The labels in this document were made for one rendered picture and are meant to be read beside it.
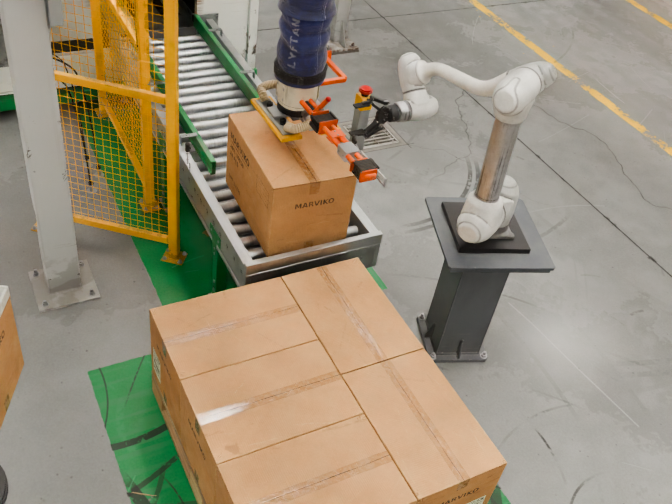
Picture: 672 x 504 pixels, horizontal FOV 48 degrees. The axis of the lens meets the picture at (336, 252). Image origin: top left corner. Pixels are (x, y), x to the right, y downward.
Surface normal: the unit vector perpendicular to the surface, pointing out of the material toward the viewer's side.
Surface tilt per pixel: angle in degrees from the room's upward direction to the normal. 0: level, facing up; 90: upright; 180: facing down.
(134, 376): 0
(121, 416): 0
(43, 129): 90
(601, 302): 0
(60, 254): 90
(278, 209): 90
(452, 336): 90
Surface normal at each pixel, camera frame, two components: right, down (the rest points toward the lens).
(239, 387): 0.13, -0.74
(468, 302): 0.13, 0.67
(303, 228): 0.41, 0.64
